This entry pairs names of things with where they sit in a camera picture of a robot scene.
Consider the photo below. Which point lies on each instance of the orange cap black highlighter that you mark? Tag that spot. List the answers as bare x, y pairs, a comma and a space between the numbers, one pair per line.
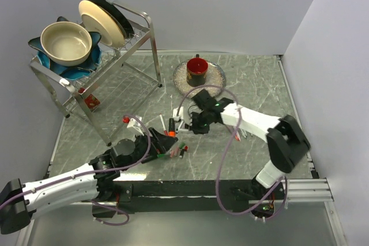
171, 128

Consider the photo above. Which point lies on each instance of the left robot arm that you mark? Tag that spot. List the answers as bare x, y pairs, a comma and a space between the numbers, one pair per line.
22, 202

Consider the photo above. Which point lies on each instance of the green cap black highlighter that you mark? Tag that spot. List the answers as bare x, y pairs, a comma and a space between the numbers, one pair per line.
152, 157

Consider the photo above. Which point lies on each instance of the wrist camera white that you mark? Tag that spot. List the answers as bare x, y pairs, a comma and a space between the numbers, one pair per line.
132, 126
179, 115

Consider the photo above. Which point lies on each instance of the red sticker tag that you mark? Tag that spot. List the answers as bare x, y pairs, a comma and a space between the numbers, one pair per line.
92, 102

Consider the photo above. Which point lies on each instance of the black plate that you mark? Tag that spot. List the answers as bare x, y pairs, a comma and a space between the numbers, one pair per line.
127, 28

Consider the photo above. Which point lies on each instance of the blue star-shaped dish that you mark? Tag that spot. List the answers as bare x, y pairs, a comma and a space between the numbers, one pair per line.
72, 72

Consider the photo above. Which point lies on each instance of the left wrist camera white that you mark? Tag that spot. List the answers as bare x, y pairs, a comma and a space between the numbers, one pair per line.
132, 126

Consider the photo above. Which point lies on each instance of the beige ceramic bowl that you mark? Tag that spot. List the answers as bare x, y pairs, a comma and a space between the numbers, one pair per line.
66, 43

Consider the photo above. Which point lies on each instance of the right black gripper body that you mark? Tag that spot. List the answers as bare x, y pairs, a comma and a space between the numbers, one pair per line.
200, 121

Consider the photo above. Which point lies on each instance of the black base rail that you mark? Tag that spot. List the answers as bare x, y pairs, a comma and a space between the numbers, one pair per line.
181, 195

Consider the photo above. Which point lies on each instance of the black red mug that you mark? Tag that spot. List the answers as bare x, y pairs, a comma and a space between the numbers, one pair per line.
196, 71

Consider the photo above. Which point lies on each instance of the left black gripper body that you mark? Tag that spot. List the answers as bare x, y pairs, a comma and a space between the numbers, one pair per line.
141, 147

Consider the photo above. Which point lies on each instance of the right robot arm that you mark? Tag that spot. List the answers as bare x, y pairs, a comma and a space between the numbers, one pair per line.
286, 141

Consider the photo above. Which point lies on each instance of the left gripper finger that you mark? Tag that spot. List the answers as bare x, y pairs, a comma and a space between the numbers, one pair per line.
165, 144
155, 136

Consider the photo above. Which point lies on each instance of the cream plate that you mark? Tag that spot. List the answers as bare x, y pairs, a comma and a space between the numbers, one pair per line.
96, 19

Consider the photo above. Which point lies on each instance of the steel dish rack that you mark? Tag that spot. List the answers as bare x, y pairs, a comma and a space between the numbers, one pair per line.
115, 60

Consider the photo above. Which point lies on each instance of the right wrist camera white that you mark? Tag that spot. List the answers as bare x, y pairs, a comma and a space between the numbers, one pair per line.
179, 115

